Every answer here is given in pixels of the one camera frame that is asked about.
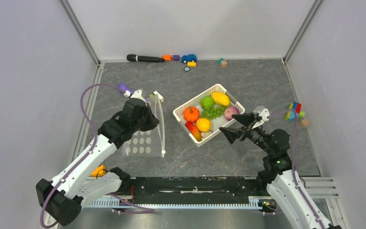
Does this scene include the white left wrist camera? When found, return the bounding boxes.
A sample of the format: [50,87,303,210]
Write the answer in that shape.
[123,89,146,102]

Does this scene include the blue toy car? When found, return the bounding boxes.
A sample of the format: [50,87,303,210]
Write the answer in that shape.
[181,54,197,64]

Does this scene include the orange toy piece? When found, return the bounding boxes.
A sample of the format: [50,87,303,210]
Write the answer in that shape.
[162,55,173,61]

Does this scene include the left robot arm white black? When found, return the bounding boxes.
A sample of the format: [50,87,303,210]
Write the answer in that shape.
[36,98,159,226]

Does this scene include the yellow orange toy fruit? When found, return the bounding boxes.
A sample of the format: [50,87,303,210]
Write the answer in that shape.
[196,118,212,132]

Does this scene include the purple toy block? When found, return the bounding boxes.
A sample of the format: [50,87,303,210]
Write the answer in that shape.
[172,55,180,61]

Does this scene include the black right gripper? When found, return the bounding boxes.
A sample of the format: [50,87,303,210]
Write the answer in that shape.
[219,111,273,155]

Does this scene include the green toy grapes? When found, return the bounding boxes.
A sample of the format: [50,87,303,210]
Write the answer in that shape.
[200,105,227,120]

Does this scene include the green toy lettuce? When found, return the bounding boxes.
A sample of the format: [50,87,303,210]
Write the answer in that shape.
[200,96,215,110]

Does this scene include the wooden toy cube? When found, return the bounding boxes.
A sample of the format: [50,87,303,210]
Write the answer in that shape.
[220,60,227,68]

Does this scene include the black microphone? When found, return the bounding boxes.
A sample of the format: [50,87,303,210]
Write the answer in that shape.
[126,54,165,63]

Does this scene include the purple toy onion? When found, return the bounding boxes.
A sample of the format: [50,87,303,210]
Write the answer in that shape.
[224,106,239,121]

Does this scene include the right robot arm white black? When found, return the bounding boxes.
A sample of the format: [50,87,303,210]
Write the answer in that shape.
[219,113,341,229]

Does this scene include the yellow toy brick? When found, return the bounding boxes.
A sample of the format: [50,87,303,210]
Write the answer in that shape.
[187,62,197,67]

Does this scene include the orange toy pumpkin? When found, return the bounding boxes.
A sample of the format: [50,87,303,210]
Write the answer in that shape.
[183,106,200,123]

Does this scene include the light wooden cube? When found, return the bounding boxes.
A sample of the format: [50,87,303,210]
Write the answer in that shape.
[299,119,310,128]

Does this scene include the white toy garlic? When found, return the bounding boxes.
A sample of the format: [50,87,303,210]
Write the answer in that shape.
[201,130,213,140]

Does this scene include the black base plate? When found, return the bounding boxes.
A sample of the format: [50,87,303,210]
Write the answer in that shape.
[114,177,270,204]

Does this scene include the clear zip top bag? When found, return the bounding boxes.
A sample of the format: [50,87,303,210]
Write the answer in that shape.
[120,96,166,157]

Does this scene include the white slotted cable duct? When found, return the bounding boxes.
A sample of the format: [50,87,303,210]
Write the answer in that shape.
[86,196,263,210]

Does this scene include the green blue white brick stack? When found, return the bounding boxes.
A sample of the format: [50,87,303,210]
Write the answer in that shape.
[149,91,164,103]

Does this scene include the multicolour block stack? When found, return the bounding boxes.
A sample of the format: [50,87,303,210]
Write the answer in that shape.
[285,101,305,121]

